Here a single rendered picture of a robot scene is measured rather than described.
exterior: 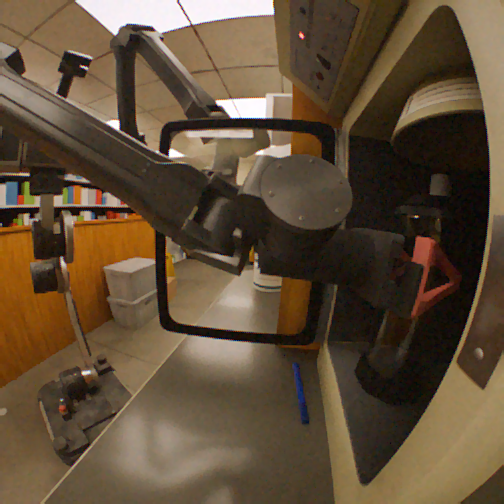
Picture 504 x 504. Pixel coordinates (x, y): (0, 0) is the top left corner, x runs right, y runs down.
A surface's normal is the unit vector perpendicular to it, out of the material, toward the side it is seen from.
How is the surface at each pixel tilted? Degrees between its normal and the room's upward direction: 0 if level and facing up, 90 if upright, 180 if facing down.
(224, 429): 0
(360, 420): 0
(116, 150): 73
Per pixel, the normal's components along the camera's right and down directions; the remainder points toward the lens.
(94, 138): 0.51, -0.11
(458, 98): -0.74, -0.35
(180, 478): 0.06, -0.98
